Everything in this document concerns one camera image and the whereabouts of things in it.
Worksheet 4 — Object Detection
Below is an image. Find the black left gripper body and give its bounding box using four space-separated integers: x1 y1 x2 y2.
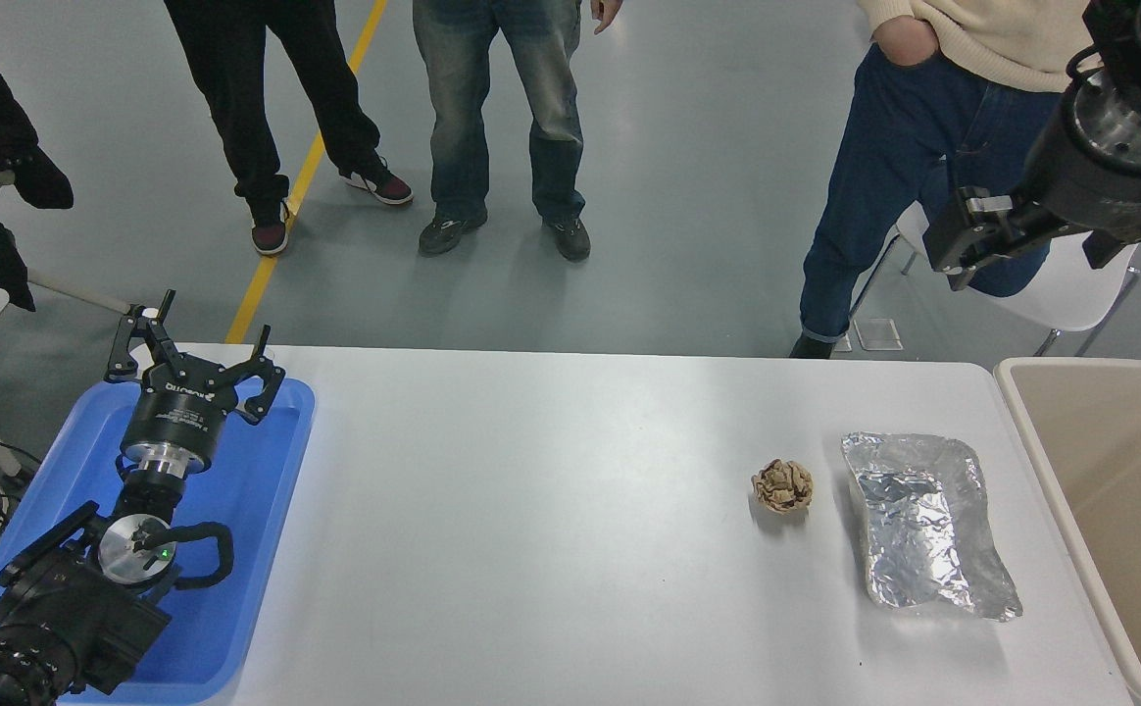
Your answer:
120 355 241 464

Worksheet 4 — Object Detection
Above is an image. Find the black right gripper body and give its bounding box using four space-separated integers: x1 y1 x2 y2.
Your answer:
1017 93 1141 272

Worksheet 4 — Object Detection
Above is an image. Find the foil plate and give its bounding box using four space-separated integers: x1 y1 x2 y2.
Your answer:
840 431 1024 623

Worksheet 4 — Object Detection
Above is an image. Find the clear floor plate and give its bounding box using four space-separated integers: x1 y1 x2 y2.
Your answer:
833 318 904 353

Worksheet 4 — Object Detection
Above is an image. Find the white plastic chair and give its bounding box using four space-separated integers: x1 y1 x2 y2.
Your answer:
850 201 1141 359

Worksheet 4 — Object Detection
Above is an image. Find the person leaning on chair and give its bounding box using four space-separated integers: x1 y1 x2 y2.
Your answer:
791 0 1101 360

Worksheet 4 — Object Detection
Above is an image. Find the blue plastic tray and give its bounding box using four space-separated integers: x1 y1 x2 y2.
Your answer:
0 378 317 705

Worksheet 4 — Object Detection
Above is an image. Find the large pale bin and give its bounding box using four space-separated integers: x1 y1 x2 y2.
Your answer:
992 356 1141 706

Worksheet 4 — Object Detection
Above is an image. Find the standing person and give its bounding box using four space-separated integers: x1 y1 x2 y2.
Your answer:
412 0 625 264
164 0 415 258

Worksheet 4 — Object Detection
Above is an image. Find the crumpled tan paper ball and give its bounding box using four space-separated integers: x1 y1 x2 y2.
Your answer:
751 458 815 515

